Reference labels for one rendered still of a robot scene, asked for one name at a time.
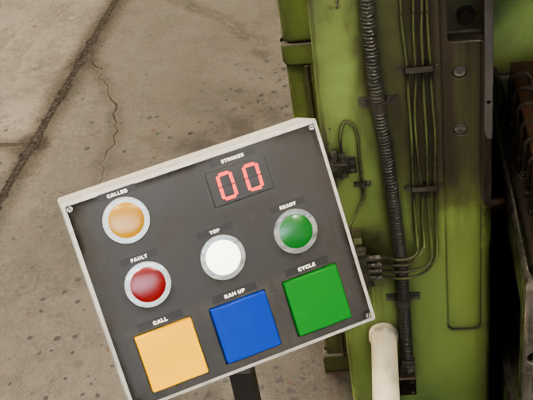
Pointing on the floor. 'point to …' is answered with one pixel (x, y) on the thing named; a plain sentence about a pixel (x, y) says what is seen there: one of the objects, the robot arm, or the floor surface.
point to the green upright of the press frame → (453, 325)
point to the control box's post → (245, 385)
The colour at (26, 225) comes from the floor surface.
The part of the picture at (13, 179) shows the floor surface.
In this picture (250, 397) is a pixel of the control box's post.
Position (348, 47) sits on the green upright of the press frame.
